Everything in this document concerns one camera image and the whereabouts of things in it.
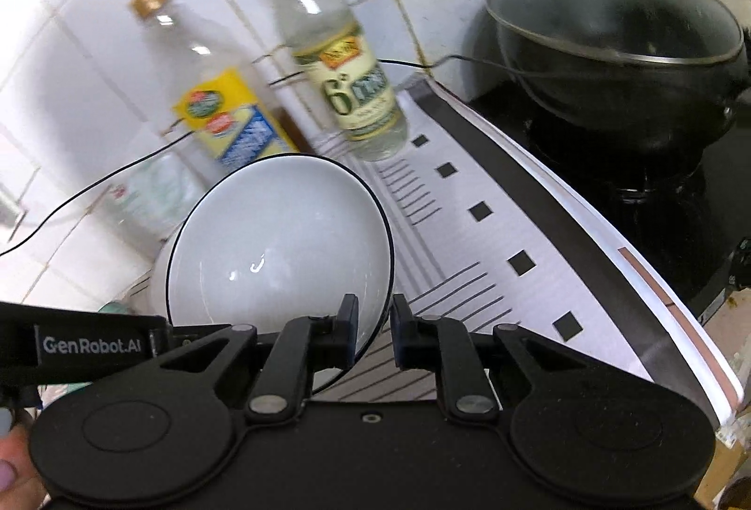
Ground thin black cable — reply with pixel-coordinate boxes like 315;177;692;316
0;55;532;256

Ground black wok pan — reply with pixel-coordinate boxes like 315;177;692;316
482;0;751;154

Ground person's left hand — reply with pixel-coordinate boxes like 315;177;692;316
0;405;53;510

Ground striped printed tablecloth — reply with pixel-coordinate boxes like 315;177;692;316
126;76;741;430

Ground cooking wine bottle yellow label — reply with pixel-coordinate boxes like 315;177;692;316
129;0;301;178

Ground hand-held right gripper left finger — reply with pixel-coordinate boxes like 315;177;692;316
157;294;360;425

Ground clear vinegar bottle yellow cap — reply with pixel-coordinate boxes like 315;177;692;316
243;0;409;162

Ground clear plastic seasoning bag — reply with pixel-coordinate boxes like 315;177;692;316
101;151;207;244

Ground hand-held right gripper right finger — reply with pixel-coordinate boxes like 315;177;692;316
390;293;589;425

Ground black gas stove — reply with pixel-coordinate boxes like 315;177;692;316
468;74;751;324

